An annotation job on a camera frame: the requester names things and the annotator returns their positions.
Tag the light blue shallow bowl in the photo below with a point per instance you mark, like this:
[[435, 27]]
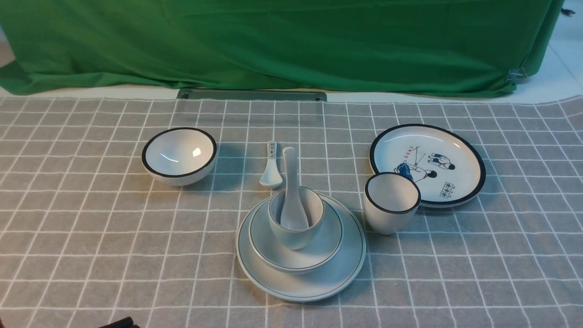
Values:
[[274, 254]]

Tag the white bowl black rim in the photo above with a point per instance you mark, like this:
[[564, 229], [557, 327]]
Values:
[[180, 156]]

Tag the grey checked tablecloth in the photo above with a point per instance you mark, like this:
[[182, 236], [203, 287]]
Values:
[[88, 237]]

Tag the white cup black rim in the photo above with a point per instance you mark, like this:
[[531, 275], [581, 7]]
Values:
[[390, 201]]

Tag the white ceramic spoon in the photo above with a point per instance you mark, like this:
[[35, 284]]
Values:
[[292, 200]]

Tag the light blue cup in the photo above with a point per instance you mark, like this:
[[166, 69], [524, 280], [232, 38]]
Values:
[[296, 238]]

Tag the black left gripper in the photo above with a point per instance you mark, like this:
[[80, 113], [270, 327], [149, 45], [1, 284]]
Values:
[[127, 322]]

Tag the green backdrop cloth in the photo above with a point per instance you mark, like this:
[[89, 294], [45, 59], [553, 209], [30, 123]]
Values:
[[449, 48]]

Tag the grey metal floor strip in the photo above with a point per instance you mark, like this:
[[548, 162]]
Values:
[[215, 94]]

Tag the metal clamp on backdrop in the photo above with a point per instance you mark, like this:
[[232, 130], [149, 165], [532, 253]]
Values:
[[517, 76]]

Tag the small patterned white spoon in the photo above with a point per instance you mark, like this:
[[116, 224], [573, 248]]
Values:
[[271, 177]]

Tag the white illustrated plate black rim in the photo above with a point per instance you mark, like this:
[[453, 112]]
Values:
[[446, 168]]

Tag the light blue large plate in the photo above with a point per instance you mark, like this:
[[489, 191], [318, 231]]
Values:
[[324, 281]]

